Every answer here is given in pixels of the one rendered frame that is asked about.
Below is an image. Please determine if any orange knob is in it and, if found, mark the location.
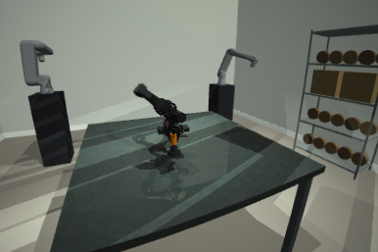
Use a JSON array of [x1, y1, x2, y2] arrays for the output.
[[170, 134, 177, 145]]

